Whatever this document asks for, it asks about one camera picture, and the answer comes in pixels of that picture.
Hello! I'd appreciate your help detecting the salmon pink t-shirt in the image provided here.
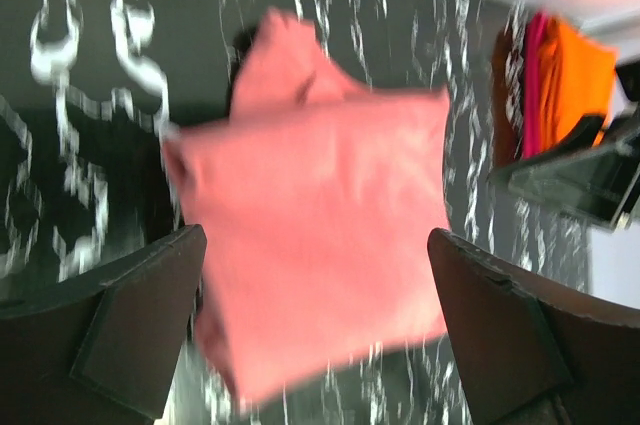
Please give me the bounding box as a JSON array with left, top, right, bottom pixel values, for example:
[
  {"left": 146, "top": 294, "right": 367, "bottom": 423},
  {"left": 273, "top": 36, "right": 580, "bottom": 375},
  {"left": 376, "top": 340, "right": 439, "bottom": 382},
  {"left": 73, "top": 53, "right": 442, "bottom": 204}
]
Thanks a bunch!
[{"left": 162, "top": 9, "right": 450, "bottom": 405}]

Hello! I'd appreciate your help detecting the folded orange t-shirt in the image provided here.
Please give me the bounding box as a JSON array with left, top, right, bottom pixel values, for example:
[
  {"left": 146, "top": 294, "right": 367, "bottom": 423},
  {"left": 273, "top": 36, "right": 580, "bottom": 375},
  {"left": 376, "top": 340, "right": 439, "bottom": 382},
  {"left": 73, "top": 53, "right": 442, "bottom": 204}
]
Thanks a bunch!
[{"left": 491, "top": 14, "right": 619, "bottom": 165}]

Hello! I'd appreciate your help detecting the folded magenta t-shirt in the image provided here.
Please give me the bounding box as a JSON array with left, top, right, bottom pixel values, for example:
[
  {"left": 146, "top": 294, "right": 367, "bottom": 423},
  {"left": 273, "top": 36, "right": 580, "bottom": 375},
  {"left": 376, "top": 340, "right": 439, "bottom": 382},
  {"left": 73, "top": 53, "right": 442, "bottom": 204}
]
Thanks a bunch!
[{"left": 522, "top": 12, "right": 548, "bottom": 159}]

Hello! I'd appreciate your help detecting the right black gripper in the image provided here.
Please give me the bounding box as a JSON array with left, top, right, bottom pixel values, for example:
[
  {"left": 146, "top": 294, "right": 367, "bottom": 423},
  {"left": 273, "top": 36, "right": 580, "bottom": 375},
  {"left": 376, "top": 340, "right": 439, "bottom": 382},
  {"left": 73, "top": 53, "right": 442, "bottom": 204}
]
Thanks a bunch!
[{"left": 487, "top": 60, "right": 640, "bottom": 234}]

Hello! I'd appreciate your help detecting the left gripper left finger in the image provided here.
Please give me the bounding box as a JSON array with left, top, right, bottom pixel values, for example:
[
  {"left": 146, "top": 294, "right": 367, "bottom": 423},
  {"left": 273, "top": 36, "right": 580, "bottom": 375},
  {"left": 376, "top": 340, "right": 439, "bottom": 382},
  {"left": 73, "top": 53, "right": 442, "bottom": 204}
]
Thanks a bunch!
[{"left": 1, "top": 225, "right": 207, "bottom": 424}]

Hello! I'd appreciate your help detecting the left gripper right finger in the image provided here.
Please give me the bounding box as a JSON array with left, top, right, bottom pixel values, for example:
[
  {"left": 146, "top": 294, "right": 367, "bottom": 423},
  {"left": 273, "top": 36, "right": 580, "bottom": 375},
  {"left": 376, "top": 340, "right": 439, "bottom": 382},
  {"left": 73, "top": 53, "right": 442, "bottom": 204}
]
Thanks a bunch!
[{"left": 428, "top": 229, "right": 639, "bottom": 424}]

